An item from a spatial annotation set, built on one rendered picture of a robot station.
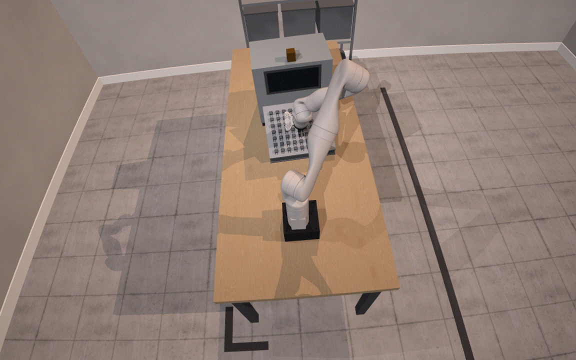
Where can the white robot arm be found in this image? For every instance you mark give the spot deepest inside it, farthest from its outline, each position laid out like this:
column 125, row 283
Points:
column 348, row 79

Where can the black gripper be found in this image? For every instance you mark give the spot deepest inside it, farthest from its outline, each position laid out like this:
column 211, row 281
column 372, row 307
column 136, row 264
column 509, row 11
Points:
column 300, row 131

